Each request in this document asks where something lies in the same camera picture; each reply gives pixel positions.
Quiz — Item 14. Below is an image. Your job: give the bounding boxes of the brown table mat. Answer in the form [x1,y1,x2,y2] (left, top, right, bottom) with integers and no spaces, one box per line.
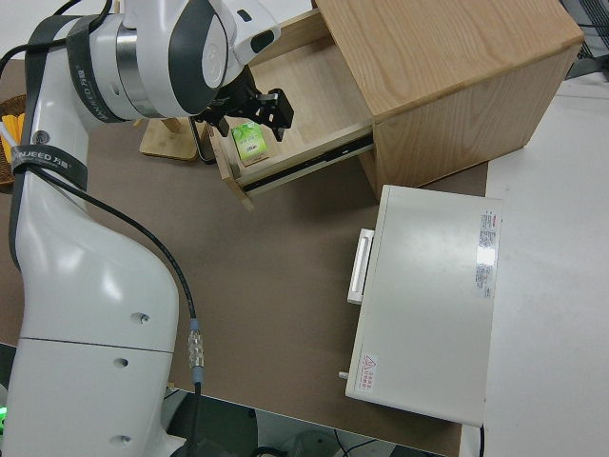
[0,59,491,457]

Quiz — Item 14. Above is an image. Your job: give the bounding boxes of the small green carton box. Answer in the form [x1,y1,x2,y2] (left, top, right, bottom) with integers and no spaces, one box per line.
[230,120,267,168]

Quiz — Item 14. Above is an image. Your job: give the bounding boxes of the black velcro cable strap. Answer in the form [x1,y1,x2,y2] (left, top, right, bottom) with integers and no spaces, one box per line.
[9,141,89,192]
[65,17,126,123]

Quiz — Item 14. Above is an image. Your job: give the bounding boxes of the dark mesh panel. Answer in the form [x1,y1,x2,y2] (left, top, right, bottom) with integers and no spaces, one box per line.
[563,0,609,83]

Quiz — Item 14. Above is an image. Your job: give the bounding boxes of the dark robot mounting base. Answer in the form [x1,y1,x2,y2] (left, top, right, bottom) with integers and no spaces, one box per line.
[164,387,261,457]

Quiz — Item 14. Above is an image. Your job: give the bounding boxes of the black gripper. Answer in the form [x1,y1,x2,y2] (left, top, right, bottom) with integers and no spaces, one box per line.
[207,77,295,144]

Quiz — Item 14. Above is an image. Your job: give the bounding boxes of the wooden drawer with black handle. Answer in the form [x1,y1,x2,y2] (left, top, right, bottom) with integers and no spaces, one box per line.
[189,9,377,213]

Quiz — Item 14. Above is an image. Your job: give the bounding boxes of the wooden mug rack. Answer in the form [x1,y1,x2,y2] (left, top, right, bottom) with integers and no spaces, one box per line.
[138,116,199,162]

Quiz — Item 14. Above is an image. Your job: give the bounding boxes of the light wooden cabinet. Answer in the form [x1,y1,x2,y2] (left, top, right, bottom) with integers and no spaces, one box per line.
[311,0,585,192]

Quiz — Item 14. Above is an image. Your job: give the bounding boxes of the white toaster oven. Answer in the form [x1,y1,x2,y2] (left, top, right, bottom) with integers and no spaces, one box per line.
[337,184,504,427]

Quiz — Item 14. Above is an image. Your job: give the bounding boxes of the brown wicker basket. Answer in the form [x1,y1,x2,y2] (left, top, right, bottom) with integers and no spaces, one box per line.
[0,93,28,194]

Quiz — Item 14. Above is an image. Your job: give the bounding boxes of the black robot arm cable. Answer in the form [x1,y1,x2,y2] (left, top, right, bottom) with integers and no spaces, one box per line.
[0,0,208,457]

